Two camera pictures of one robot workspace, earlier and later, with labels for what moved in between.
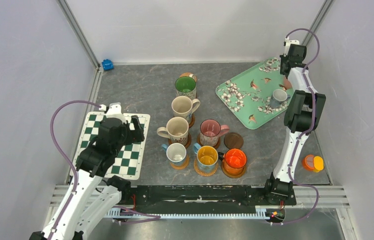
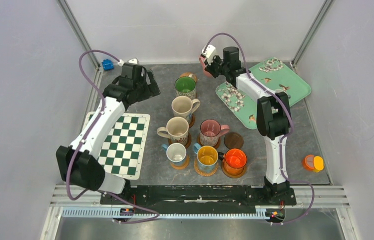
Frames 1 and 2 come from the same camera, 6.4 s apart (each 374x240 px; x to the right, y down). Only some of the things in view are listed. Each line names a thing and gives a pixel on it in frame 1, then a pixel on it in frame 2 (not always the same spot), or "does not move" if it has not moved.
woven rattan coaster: x=205 y=174 does not move
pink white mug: x=287 y=84 -> x=203 y=63
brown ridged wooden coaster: x=234 y=176 does not move
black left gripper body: x=130 y=136 -> x=142 y=91
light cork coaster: x=187 y=74 does not move
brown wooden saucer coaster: x=216 y=145 does not move
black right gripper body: x=285 y=66 -> x=215 y=66
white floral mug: x=177 y=129 does not move
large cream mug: x=183 y=106 does not move
